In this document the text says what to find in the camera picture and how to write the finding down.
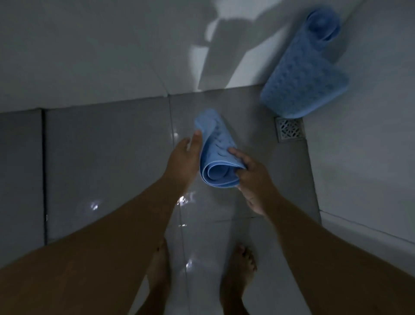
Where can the person's right hand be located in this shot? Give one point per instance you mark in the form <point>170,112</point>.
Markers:
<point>256,185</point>

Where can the person's left hand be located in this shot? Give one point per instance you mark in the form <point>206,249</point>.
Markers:
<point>183,162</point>

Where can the person's right thumb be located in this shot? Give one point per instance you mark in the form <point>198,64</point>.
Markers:
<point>240,173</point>

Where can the person's left thumb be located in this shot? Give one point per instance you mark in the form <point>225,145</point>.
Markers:
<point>196,142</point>

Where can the blue bath mat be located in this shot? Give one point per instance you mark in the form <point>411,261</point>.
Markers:
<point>304,68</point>
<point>217,149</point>

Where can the person's left forearm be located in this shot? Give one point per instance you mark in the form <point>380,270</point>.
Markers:
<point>97,246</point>

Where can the person's right forearm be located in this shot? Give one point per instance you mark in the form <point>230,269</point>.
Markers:
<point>334,259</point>

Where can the metal floor drain cover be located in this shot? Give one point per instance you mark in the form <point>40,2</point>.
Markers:
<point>289,129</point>

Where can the person's right foot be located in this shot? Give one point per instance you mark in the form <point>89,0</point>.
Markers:
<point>235,279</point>

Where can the person's foot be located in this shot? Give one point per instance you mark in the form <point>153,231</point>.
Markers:
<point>235,279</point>
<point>157,279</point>

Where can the person's left foot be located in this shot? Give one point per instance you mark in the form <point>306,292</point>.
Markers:
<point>157,279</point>

